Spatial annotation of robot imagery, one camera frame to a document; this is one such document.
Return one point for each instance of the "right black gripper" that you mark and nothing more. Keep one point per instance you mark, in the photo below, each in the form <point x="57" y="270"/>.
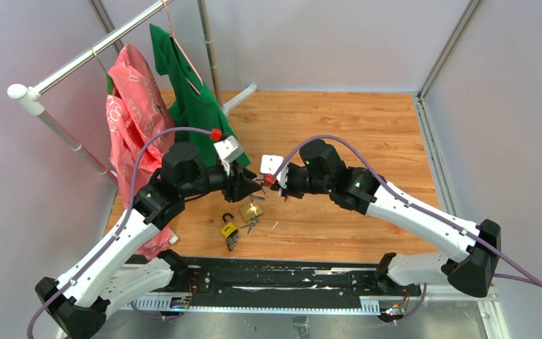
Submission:
<point x="288" y="191"/>

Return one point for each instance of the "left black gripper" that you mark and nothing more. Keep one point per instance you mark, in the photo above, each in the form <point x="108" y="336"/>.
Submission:
<point x="238" y="184"/>

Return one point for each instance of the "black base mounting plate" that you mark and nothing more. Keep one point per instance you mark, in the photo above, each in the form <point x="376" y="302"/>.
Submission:
<point x="243" y="283"/>

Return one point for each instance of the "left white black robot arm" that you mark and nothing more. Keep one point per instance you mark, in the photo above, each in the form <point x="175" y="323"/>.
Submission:
<point x="84" y="297"/>

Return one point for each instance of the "yellow black padlock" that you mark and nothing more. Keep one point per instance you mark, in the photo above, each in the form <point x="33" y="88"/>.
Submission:
<point x="230" y="231"/>

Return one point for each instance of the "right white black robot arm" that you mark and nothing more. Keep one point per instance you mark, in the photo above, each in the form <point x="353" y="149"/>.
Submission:
<point x="465" y="256"/>

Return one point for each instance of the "pink patterned garment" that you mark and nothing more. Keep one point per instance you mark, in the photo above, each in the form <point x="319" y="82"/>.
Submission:
<point x="135" y="112"/>

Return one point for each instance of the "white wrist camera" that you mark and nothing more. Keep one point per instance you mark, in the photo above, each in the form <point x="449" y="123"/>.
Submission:
<point x="270" y="166"/>
<point x="228" y="151"/>

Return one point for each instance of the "aluminium frame rail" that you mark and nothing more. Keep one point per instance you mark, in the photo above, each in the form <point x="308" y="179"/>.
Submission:
<point x="428" y="131"/>

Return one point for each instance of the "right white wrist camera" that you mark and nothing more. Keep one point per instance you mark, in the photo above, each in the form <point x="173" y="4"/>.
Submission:
<point x="270" y="166"/>

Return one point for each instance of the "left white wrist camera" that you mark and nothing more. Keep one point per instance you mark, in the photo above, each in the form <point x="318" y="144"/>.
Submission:
<point x="228" y="151"/>

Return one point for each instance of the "green garment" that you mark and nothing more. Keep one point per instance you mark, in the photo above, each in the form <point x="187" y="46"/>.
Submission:
<point x="195" y="105"/>

